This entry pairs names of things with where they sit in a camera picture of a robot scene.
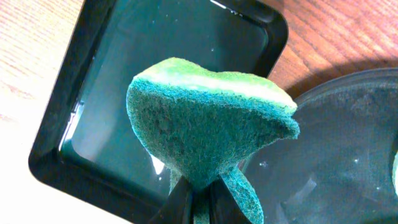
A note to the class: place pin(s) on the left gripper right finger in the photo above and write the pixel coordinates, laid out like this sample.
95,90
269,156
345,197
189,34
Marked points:
223,207

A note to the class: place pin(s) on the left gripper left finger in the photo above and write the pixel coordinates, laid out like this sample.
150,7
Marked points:
178,207

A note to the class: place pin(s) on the green scrubbing sponge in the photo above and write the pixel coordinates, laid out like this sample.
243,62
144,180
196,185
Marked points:
201,124

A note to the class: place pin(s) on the mint green plate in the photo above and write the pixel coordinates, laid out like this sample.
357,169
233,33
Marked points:
394,173

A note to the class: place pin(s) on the rectangular black tray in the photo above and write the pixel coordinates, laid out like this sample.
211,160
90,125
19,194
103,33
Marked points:
85,145

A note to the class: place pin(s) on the round black tray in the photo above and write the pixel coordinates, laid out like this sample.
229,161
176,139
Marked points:
339,169

